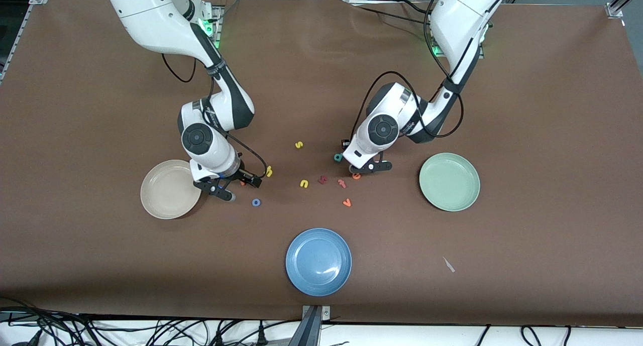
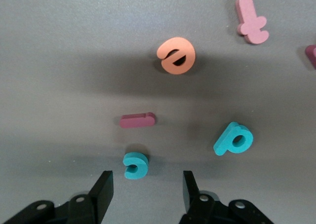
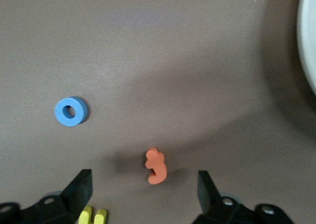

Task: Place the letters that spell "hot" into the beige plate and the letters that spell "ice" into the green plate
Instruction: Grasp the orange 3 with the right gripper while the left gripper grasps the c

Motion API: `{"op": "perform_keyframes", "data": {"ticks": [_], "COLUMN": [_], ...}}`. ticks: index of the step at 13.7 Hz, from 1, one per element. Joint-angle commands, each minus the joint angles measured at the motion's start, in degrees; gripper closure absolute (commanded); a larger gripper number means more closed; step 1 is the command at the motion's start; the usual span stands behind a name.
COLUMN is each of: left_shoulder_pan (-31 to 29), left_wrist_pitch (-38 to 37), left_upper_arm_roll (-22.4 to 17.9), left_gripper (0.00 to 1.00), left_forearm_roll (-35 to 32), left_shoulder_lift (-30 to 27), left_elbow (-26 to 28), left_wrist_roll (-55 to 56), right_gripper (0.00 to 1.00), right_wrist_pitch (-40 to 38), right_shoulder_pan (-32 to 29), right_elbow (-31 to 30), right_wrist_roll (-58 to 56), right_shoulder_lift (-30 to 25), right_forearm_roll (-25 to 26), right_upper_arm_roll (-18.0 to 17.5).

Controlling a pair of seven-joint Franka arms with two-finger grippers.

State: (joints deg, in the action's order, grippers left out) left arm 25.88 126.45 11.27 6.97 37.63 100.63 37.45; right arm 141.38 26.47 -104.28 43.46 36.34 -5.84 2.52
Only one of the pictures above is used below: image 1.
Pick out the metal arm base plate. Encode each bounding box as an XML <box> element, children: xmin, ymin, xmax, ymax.
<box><xmin>201</xmin><ymin>5</ymin><xmax>223</xmax><ymax>51</ymax></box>
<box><xmin>431</xmin><ymin>35</ymin><xmax>486</xmax><ymax>59</ymax></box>

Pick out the blue round plate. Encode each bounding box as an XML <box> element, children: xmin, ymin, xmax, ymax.
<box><xmin>285</xmin><ymin>228</ymin><xmax>352</xmax><ymax>297</ymax></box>

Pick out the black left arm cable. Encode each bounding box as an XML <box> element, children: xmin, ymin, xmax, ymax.
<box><xmin>349</xmin><ymin>0</ymin><xmax>464</xmax><ymax>146</ymax></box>

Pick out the beige round plate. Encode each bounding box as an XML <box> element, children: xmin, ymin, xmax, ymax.
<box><xmin>140</xmin><ymin>159</ymin><xmax>202</xmax><ymax>220</ymax></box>

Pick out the green round plate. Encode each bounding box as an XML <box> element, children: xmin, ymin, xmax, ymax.
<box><xmin>419</xmin><ymin>152</ymin><xmax>481</xmax><ymax>212</ymax></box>

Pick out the grey metal camera mount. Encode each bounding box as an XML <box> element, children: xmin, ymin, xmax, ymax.
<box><xmin>301</xmin><ymin>305</ymin><xmax>331</xmax><ymax>346</ymax></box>

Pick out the black base power cable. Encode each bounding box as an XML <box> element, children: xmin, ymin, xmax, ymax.
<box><xmin>397</xmin><ymin>0</ymin><xmax>435</xmax><ymax>15</ymax></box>
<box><xmin>350</xmin><ymin>4</ymin><xmax>438</xmax><ymax>28</ymax></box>

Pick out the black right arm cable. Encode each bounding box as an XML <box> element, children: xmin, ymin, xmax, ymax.
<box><xmin>162</xmin><ymin>52</ymin><xmax>268</xmax><ymax>181</ymax></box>

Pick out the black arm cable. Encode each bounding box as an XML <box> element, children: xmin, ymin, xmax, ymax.
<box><xmin>162</xmin><ymin>52</ymin><xmax>268</xmax><ymax>181</ymax></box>
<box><xmin>349</xmin><ymin>0</ymin><xmax>464</xmax><ymax>146</ymax></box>

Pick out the brown table mat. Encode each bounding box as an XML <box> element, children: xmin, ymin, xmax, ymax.
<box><xmin>0</xmin><ymin>0</ymin><xmax>643</xmax><ymax>327</ymax></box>

